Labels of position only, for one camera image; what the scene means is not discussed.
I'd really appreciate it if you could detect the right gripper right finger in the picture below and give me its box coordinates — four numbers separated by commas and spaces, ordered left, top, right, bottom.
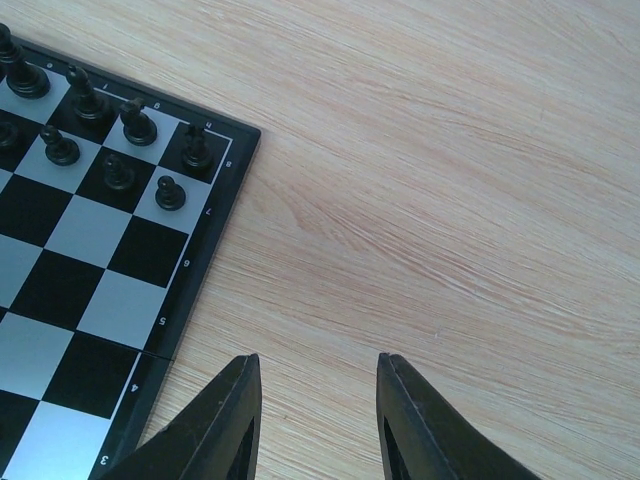
376, 353, 538, 479

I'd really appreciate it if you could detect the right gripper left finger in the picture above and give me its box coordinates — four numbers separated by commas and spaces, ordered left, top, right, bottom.
102, 354, 261, 480

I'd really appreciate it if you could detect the black silver chess board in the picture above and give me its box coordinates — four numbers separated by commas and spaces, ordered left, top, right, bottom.
1, 33, 261, 479

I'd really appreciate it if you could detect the black pawn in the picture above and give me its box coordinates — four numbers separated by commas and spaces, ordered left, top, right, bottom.
155, 175, 186, 211
103, 154, 135, 191
40, 125, 80, 166

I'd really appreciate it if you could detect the black rook corner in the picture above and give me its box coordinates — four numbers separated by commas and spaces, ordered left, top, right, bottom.
181, 124, 213, 175

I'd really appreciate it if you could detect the black knight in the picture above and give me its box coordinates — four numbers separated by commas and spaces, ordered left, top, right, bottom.
119, 97, 157, 146

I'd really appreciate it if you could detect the black bishop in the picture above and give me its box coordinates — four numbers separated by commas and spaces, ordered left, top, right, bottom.
65, 64, 113, 124

